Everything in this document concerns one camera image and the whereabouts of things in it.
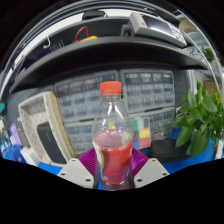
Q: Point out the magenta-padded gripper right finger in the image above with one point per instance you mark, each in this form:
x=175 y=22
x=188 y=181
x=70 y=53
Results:
x=151 y=171

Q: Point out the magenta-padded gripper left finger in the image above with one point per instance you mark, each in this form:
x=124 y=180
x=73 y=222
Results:
x=75 y=173

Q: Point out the clear bottle with red cap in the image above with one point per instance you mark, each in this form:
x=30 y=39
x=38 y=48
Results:
x=111 y=160

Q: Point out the black flat case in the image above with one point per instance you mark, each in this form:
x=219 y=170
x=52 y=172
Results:
x=166 y=150

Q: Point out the grey parts drawer cabinet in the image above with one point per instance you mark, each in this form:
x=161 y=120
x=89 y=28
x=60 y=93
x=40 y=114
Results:
x=80 y=136
x=80 y=96
x=150 y=90
x=161 y=123

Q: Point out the black rectangular speaker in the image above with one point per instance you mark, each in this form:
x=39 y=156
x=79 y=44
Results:
x=50 y=143

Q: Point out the clear compartment box coloured parts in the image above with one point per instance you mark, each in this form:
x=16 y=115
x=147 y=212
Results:
x=143 y=133

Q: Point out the white carton box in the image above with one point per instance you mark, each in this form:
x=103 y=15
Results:
x=29 y=156

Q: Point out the black flat product box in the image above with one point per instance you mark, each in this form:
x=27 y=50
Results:
x=23 y=133

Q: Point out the white small block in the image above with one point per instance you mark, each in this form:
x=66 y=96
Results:
x=220 y=150

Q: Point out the green potted plant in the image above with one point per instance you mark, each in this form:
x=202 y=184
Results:
x=200 y=116

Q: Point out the white pegboard tray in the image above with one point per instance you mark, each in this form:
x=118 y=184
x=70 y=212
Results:
x=36 y=110

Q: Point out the teal plastic holder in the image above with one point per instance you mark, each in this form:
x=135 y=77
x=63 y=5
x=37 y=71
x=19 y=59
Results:
x=2 y=108

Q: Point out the black workbench shelf unit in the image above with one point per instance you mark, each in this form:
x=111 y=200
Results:
x=100 y=56

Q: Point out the white metal shelf unit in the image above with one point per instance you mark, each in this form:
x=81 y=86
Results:
x=206 y=53

